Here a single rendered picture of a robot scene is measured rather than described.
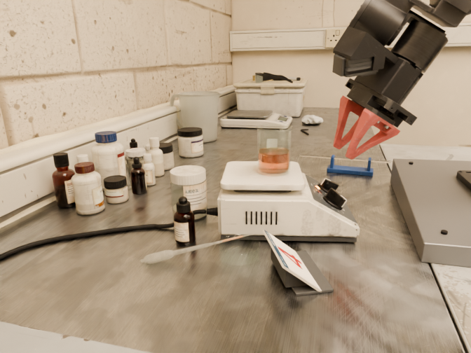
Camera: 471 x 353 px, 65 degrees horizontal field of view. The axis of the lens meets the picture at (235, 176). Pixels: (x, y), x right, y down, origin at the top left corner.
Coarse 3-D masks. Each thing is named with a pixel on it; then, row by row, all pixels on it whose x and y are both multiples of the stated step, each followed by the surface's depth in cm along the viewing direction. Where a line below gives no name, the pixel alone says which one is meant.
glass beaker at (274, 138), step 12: (276, 120) 56; (288, 120) 55; (264, 132) 52; (276, 132) 52; (288, 132) 52; (264, 144) 53; (276, 144) 52; (288, 144) 53; (264, 156) 54; (276, 156) 53; (288, 156) 54; (264, 168) 54; (276, 168) 54; (288, 168) 55
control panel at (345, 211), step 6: (312, 180) 61; (312, 186) 57; (312, 192) 54; (318, 192) 55; (324, 192) 58; (318, 198) 53; (324, 204) 52; (336, 210) 52; (342, 210) 54; (348, 210) 56; (348, 216) 53
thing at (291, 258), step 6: (270, 234) 48; (276, 240) 47; (276, 246) 45; (282, 246) 47; (282, 252) 44; (288, 252) 46; (294, 252) 49; (288, 258) 43; (294, 258) 46; (288, 264) 41; (294, 264) 43; (300, 264) 45; (294, 270) 41; (300, 270) 42; (306, 270) 45; (306, 276) 42; (312, 282) 42
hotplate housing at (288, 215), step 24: (240, 192) 53; (264, 192) 53; (288, 192) 53; (240, 216) 52; (264, 216) 52; (288, 216) 51; (312, 216) 51; (336, 216) 51; (288, 240) 53; (312, 240) 53; (336, 240) 52
